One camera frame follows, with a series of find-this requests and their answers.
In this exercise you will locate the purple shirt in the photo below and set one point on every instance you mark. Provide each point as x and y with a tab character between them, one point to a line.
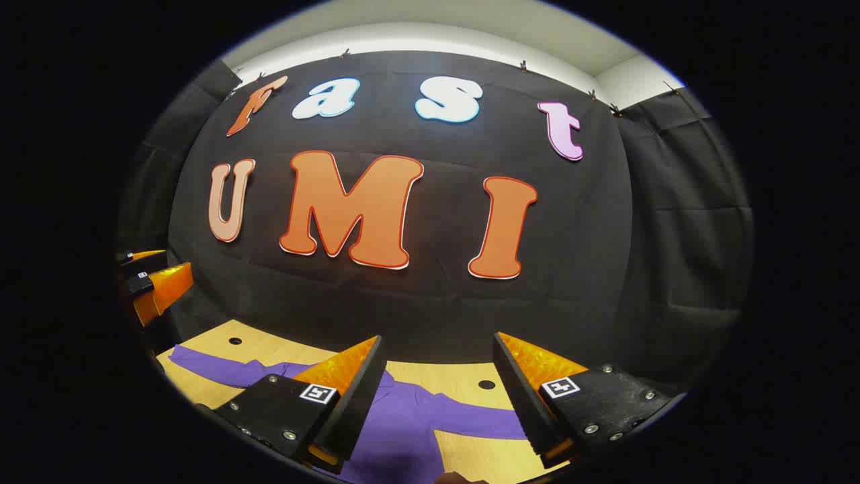
403	430

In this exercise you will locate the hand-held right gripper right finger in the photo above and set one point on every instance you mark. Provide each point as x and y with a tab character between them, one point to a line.
521	396

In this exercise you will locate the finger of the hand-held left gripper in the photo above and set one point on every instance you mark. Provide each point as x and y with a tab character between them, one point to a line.
168	286
138	257

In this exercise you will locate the row of backdrop clips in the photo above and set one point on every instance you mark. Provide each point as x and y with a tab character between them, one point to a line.
523	66

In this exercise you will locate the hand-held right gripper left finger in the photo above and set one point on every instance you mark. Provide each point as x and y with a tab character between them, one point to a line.
356	403

